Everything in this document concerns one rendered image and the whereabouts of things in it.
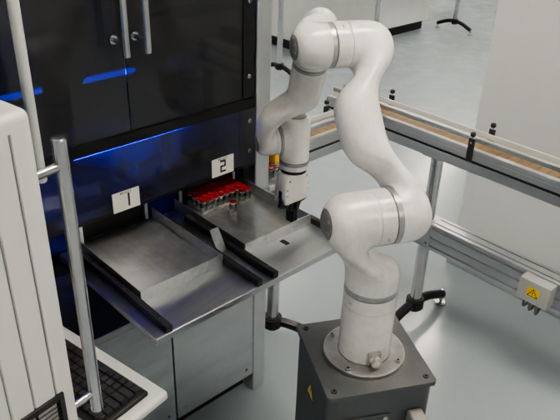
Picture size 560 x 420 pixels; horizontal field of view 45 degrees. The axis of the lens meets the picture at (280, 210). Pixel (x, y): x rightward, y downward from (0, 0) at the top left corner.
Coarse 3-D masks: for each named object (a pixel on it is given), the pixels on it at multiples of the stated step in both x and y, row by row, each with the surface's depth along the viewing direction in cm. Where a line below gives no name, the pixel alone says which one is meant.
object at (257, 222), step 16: (256, 192) 219; (176, 208) 209; (224, 208) 210; (240, 208) 211; (256, 208) 211; (272, 208) 211; (208, 224) 198; (224, 224) 202; (240, 224) 202; (256, 224) 203; (272, 224) 203; (288, 224) 197; (304, 224) 202; (240, 240) 188; (256, 240) 189; (272, 240) 194
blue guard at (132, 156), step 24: (216, 120) 197; (240, 120) 204; (144, 144) 182; (168, 144) 188; (192, 144) 194; (216, 144) 201; (240, 144) 208; (72, 168) 170; (96, 168) 175; (120, 168) 180; (144, 168) 186; (168, 168) 192; (192, 168) 198; (48, 192) 168; (96, 192) 178; (144, 192) 189; (48, 216) 170; (96, 216) 180
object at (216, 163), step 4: (224, 156) 205; (228, 156) 206; (232, 156) 207; (212, 160) 202; (216, 160) 203; (220, 160) 204; (228, 160) 206; (232, 160) 208; (212, 164) 202; (216, 164) 203; (220, 164) 205; (228, 164) 207; (232, 164) 208; (212, 168) 203; (216, 168) 204; (224, 168) 207; (228, 168) 208; (232, 168) 209; (212, 172) 204; (216, 172) 205; (220, 172) 206; (224, 172) 207; (212, 176) 204; (216, 176) 205
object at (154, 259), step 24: (96, 240) 192; (120, 240) 193; (144, 240) 193; (168, 240) 193; (192, 240) 191; (120, 264) 182; (144, 264) 182; (168, 264) 183; (192, 264) 183; (216, 264) 182; (144, 288) 173; (168, 288) 173
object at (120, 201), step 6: (138, 186) 186; (120, 192) 183; (126, 192) 184; (132, 192) 186; (138, 192) 187; (114, 198) 182; (120, 198) 184; (126, 198) 185; (132, 198) 186; (138, 198) 188; (114, 204) 183; (120, 204) 184; (126, 204) 186; (132, 204) 187; (138, 204) 189; (114, 210) 184; (120, 210) 185
